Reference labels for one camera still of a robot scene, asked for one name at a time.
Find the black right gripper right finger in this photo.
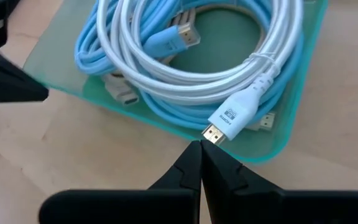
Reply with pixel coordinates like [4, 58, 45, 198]
[200, 139, 358, 224]

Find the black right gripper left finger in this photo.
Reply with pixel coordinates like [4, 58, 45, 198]
[38, 139, 203, 224]

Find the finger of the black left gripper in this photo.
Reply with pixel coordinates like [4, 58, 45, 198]
[0, 46, 49, 96]
[0, 77, 48, 105]

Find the light blue HDMI cable coil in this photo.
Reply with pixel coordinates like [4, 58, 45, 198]
[74, 0, 276, 77]
[138, 0, 305, 131]

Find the white HDMI cable coil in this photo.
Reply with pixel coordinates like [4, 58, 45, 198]
[96, 0, 305, 146]

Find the green translucent plastic bin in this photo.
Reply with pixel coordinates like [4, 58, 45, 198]
[22, 0, 329, 165]

